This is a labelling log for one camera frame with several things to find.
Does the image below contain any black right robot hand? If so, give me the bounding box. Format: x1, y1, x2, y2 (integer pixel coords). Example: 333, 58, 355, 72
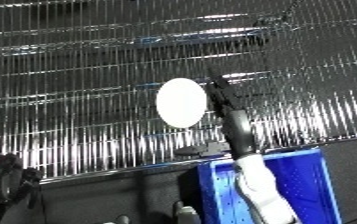
174, 68, 260, 161

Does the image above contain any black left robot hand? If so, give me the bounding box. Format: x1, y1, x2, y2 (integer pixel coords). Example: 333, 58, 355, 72
0, 153, 45, 224

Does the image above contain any white paper cup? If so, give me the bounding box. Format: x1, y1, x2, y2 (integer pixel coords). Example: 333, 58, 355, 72
154, 77, 210, 129

